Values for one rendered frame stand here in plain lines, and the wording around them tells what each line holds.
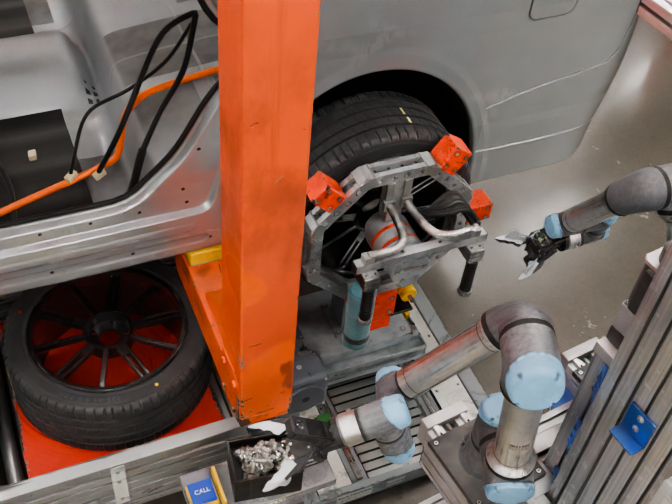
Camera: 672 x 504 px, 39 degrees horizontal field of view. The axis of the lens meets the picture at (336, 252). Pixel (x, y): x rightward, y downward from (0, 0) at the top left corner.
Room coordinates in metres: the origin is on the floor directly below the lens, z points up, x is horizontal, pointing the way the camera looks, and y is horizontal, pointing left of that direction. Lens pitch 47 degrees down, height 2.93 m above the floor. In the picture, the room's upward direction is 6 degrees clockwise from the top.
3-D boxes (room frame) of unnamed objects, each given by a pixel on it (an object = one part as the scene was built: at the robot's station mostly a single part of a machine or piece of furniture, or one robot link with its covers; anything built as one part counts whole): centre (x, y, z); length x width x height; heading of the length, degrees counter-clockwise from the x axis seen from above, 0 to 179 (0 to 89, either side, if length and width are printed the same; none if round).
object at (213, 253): (2.06, 0.42, 0.71); 0.14 x 0.14 x 0.05; 28
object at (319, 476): (1.39, 0.15, 0.44); 0.43 x 0.17 x 0.03; 118
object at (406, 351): (2.22, -0.07, 0.13); 0.50 x 0.36 x 0.10; 118
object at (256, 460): (1.40, 0.14, 0.51); 0.20 x 0.14 x 0.13; 108
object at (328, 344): (2.22, -0.07, 0.32); 0.40 x 0.30 x 0.28; 118
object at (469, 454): (1.32, -0.45, 0.87); 0.15 x 0.15 x 0.10
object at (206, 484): (1.31, 0.30, 0.47); 0.07 x 0.07 x 0.02; 28
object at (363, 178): (2.07, -0.15, 0.85); 0.54 x 0.07 x 0.54; 118
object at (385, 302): (2.10, -0.13, 0.48); 0.16 x 0.12 x 0.17; 28
